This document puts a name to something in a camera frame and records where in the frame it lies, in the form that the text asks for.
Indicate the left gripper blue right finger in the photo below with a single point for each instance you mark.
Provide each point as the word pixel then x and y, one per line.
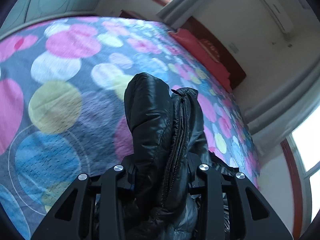
pixel 231 207

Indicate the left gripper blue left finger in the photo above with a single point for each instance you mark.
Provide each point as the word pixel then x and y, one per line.
pixel 90 208

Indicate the black puffer jacket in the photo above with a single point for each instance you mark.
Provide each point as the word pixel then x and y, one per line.
pixel 167 128

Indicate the colourful dotted bedspread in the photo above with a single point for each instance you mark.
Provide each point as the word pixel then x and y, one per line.
pixel 62 111

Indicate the dark wooden headboard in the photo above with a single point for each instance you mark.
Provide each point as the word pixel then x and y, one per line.
pixel 220 53

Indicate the red blanket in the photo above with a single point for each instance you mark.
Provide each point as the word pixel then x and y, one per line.
pixel 194 46

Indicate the red embroidered pillow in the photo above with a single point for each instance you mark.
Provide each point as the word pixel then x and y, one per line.
pixel 210 49

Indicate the red wooden nightstand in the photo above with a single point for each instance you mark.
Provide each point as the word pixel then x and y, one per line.
pixel 131 15

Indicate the grey curtain beside headboard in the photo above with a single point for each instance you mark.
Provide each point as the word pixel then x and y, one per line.
pixel 176 12

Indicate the white air conditioner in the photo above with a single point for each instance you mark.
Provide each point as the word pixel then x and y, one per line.
pixel 280 16

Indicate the grey curtain right wall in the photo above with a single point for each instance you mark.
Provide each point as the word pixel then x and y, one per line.
pixel 273 119

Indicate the right wall window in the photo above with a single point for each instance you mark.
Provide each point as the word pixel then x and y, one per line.
pixel 301 152

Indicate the white wall socket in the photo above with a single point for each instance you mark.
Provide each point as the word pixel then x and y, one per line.
pixel 233 48

